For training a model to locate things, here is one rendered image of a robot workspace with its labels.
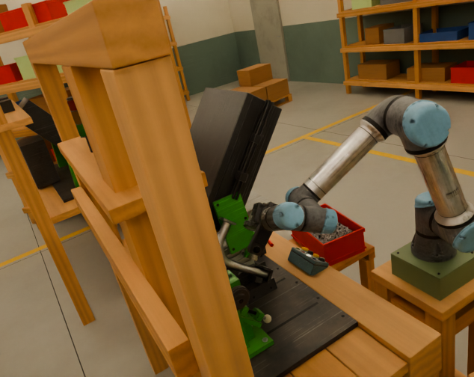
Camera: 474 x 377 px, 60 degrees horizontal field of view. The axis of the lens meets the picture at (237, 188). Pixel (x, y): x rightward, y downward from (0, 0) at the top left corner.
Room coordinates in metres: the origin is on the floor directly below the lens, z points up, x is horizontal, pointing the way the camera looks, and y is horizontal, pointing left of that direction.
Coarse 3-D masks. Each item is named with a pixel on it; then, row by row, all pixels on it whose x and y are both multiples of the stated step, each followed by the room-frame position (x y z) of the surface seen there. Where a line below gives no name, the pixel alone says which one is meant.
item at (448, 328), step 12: (384, 288) 1.26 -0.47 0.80; (396, 300) 1.23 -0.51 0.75; (408, 312) 1.17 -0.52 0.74; (420, 312) 1.15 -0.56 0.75; (468, 312) 1.10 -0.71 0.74; (432, 324) 1.06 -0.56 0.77; (444, 324) 1.03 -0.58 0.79; (456, 324) 1.08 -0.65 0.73; (468, 324) 1.10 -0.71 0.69; (444, 336) 1.03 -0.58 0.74; (468, 336) 1.18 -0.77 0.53; (444, 348) 1.03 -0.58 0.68; (468, 348) 1.18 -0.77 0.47; (444, 360) 1.03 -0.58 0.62; (468, 360) 1.18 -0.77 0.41; (444, 372) 1.03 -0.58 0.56; (456, 372) 1.27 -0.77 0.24; (468, 372) 1.18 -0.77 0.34
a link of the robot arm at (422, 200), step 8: (424, 192) 1.27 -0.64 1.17; (416, 200) 1.23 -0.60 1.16; (424, 200) 1.20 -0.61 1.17; (432, 200) 1.19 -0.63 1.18; (416, 208) 1.23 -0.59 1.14; (424, 208) 1.20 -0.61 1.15; (432, 208) 1.18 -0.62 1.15; (416, 216) 1.23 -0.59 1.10; (424, 216) 1.19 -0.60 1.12; (432, 216) 1.16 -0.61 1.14; (416, 224) 1.23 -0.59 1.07; (424, 224) 1.19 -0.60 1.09; (424, 232) 1.20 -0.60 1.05; (432, 232) 1.18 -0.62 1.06
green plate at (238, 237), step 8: (216, 200) 1.36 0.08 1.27; (224, 200) 1.37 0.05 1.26; (232, 200) 1.38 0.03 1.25; (240, 200) 1.39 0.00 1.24; (216, 208) 1.35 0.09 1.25; (224, 208) 1.36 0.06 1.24; (232, 208) 1.37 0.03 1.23; (240, 208) 1.38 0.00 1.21; (224, 216) 1.35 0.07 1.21; (232, 216) 1.36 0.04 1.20; (240, 216) 1.37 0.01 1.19; (232, 224) 1.34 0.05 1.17; (240, 224) 1.35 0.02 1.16; (232, 232) 1.33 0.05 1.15; (240, 232) 1.34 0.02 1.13; (248, 232) 1.35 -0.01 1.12; (232, 240) 1.32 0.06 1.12; (240, 240) 1.33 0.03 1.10; (248, 240) 1.34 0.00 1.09; (232, 248) 1.31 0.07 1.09; (240, 248) 1.32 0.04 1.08
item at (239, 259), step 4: (224, 248) 1.32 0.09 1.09; (228, 248) 1.32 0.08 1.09; (244, 248) 1.35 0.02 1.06; (224, 252) 1.32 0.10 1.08; (228, 252) 1.32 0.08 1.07; (236, 252) 1.33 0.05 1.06; (240, 252) 1.33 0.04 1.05; (228, 256) 1.32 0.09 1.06; (232, 256) 1.32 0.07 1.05; (236, 256) 1.32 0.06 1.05; (240, 256) 1.33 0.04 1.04; (236, 260) 1.32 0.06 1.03; (240, 260) 1.32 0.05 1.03; (244, 260) 1.33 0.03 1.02; (248, 260) 1.33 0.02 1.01; (252, 260) 1.34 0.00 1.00; (244, 264) 1.32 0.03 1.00; (248, 264) 1.33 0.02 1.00; (252, 264) 1.33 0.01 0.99; (240, 272) 1.31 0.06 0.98
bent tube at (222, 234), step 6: (228, 222) 1.31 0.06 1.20; (234, 222) 1.31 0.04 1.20; (222, 228) 1.30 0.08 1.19; (228, 228) 1.30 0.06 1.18; (222, 234) 1.29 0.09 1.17; (222, 240) 1.28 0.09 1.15; (222, 246) 1.27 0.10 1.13; (222, 252) 1.26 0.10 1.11; (228, 264) 1.25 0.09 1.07; (234, 264) 1.26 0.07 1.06; (240, 264) 1.27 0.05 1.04; (240, 270) 1.26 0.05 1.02; (246, 270) 1.27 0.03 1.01; (252, 270) 1.27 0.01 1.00; (258, 270) 1.28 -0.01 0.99; (264, 270) 1.30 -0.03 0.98; (258, 276) 1.28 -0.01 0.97; (264, 276) 1.28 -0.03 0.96
